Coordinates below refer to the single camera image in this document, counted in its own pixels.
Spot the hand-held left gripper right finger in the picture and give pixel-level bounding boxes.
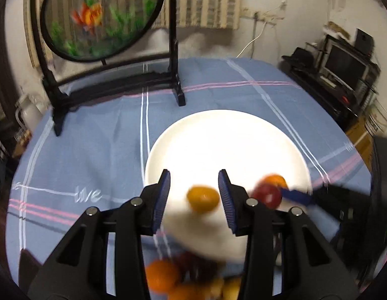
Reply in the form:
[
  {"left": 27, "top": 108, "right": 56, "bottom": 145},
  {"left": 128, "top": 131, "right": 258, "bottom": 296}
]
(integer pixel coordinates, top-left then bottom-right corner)
[{"left": 218, "top": 169, "right": 360, "bottom": 300}]

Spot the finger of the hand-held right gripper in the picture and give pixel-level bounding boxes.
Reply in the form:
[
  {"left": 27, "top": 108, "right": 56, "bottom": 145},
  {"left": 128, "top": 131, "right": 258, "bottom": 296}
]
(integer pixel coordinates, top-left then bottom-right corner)
[{"left": 279, "top": 183, "right": 374, "bottom": 229}]

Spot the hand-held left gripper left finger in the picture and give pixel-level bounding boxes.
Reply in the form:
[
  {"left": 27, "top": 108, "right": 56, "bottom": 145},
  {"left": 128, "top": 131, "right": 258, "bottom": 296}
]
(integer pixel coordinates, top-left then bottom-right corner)
[{"left": 28, "top": 169, "right": 171, "bottom": 300}]

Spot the yellow orange oval fruit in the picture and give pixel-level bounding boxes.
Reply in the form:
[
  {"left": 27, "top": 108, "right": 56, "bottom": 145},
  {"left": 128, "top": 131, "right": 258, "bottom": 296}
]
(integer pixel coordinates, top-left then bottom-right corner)
[{"left": 186, "top": 186, "right": 220, "bottom": 212}]

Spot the red plum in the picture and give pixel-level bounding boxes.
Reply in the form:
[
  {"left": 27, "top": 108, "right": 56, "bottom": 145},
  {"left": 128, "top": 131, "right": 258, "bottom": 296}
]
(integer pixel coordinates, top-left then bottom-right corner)
[{"left": 252, "top": 184, "right": 283, "bottom": 209}]

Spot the white plate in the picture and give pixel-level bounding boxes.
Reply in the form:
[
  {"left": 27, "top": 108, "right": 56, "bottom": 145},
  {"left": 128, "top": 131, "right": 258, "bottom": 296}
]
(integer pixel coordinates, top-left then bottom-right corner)
[{"left": 144, "top": 109, "right": 313, "bottom": 261}]

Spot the brown cardboard box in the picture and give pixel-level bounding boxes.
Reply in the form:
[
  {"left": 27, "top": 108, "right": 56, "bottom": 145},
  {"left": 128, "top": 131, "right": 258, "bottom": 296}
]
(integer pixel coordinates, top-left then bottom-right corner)
[{"left": 345, "top": 117, "right": 374, "bottom": 163}]

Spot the white plastic bucket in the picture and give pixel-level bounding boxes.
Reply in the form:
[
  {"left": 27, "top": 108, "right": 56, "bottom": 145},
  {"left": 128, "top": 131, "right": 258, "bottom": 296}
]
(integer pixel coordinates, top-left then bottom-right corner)
[{"left": 364, "top": 97, "right": 387, "bottom": 138}]

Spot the blue striped tablecloth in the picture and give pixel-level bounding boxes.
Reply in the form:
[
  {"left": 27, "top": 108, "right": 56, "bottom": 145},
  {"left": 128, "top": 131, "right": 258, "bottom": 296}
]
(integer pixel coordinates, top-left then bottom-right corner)
[{"left": 7, "top": 57, "right": 372, "bottom": 300}]

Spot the black computer desk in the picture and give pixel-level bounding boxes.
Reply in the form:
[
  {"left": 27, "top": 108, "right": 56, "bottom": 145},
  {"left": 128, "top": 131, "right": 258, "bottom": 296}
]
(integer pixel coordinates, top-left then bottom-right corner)
[{"left": 281, "top": 34, "right": 380, "bottom": 132}]

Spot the computer monitor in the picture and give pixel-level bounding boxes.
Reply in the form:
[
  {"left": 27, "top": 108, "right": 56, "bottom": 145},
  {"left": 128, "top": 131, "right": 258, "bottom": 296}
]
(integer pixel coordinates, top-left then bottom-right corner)
[{"left": 324, "top": 42, "right": 371, "bottom": 90}]

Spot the black speaker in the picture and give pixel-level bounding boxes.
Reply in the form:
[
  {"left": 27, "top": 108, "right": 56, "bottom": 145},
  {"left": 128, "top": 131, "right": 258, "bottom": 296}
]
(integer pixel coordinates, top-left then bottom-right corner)
[{"left": 354, "top": 28, "right": 375, "bottom": 56}]

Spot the black hat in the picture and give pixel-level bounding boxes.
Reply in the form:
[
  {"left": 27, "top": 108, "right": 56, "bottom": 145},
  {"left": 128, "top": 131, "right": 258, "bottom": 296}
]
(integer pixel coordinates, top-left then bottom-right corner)
[{"left": 281, "top": 47, "right": 319, "bottom": 66}]

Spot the flat cardboard box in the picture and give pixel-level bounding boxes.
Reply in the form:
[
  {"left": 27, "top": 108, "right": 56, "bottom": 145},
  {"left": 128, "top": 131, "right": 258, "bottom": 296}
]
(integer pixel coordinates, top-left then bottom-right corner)
[{"left": 326, "top": 22, "right": 350, "bottom": 36}]

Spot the white kettle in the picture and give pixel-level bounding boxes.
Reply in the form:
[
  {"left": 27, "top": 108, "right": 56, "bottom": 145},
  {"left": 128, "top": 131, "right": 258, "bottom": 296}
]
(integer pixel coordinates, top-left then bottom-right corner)
[{"left": 15, "top": 94, "right": 47, "bottom": 132}]

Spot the round fish screen black stand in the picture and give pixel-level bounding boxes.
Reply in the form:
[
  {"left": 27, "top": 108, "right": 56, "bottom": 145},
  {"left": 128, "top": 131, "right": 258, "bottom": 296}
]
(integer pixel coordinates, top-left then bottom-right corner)
[{"left": 30, "top": 0, "right": 186, "bottom": 136}]

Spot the beige patterned curtain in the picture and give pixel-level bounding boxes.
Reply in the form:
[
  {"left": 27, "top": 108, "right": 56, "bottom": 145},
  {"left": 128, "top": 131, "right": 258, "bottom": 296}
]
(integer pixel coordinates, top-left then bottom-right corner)
[{"left": 23, "top": 0, "right": 244, "bottom": 68}]

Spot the white cable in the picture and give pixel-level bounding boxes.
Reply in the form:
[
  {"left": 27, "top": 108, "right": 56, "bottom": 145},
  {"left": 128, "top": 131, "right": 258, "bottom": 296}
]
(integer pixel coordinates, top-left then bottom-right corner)
[{"left": 236, "top": 12, "right": 269, "bottom": 58}]

